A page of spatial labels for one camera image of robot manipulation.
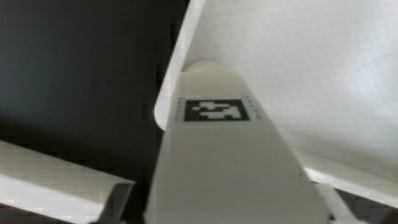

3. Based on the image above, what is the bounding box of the white desk leg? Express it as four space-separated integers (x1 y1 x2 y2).
144 61 330 224

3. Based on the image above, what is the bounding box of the white desk tabletop tray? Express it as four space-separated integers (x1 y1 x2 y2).
154 0 398 208

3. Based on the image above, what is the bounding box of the white fixture wall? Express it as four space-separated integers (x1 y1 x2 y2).
0 140 133 224

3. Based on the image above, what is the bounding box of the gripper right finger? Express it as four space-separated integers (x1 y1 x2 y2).
316 184 362 224

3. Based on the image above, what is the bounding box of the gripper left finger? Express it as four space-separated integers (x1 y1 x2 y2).
90 183 144 224

